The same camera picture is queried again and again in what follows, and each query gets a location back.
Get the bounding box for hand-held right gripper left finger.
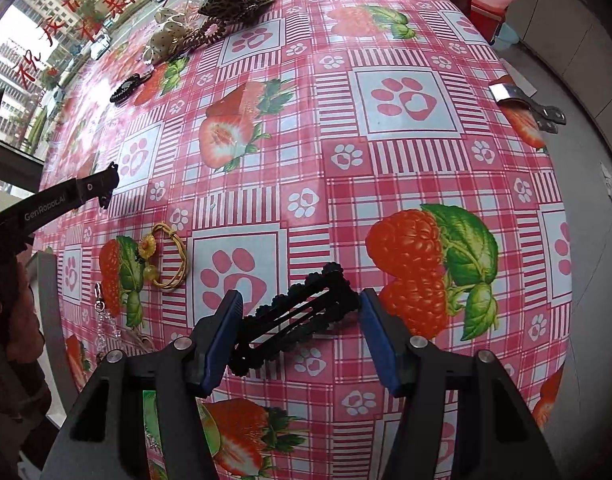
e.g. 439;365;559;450
46;289;245;480

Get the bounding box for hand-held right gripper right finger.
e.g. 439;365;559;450
360;288;569;480

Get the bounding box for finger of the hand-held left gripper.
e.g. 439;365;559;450
73;162;120;209

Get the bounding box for black scalloped hair clip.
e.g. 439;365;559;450
228;261;361;377

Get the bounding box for yellow beaded hair tie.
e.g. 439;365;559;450
136;222;191;291

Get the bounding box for clear bead chain keychain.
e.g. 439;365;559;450
93;282;152;361

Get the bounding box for person's left forearm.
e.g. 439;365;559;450
0;247;54;476

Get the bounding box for black hair clip far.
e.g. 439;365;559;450
109;74;154;107

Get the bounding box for red window lettering decal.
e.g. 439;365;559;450
16;0;187;91

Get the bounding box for strawberry print tablecloth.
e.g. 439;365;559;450
36;0;574;480

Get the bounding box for metal hinged tool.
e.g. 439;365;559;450
488;80;566;134

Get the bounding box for brown spiral hair tie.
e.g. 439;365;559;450
173;19;227;56

